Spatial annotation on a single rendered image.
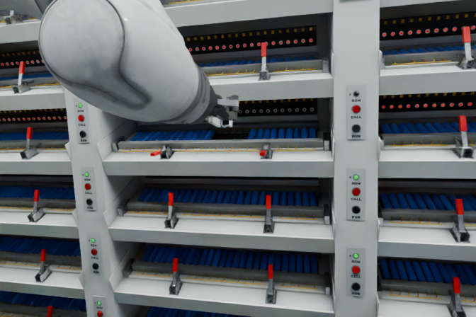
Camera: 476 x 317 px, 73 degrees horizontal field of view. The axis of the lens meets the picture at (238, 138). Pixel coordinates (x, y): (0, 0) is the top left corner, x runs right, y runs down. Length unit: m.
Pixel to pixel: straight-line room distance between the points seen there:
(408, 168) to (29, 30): 1.03
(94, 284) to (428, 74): 1.02
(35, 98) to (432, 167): 1.02
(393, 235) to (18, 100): 1.05
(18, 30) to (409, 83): 1.01
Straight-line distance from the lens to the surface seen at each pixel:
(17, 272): 1.31
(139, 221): 0.97
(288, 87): 0.77
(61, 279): 1.19
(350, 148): 0.77
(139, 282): 1.06
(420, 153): 0.84
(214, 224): 0.89
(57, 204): 1.16
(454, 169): 0.84
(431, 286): 1.00
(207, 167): 0.82
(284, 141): 0.81
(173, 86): 0.31
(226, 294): 0.96
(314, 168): 0.78
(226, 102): 0.50
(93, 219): 1.01
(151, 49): 0.28
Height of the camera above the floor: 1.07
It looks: 7 degrees down
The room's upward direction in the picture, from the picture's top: 2 degrees counter-clockwise
